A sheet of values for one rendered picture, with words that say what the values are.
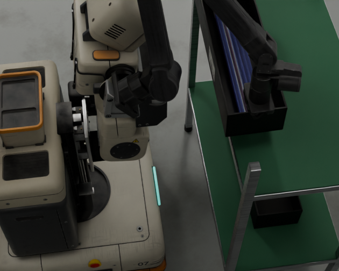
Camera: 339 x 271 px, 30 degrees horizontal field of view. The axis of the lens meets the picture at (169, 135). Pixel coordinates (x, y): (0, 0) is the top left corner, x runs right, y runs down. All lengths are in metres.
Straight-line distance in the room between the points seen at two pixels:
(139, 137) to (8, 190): 0.46
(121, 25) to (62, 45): 1.78
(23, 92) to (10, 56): 1.34
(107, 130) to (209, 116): 0.75
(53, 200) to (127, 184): 0.58
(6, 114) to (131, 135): 0.41
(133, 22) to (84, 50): 0.17
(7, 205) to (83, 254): 0.49
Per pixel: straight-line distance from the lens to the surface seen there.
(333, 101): 2.11
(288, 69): 1.66
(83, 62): 1.78
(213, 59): 1.94
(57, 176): 2.07
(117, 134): 2.12
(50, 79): 2.30
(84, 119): 2.21
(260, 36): 1.61
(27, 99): 2.14
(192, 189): 2.95
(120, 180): 2.65
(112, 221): 2.57
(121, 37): 1.76
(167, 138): 3.09
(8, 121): 2.10
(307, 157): 1.97
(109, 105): 1.75
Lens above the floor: 2.59
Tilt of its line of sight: 57 degrees down
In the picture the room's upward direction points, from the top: 1 degrees clockwise
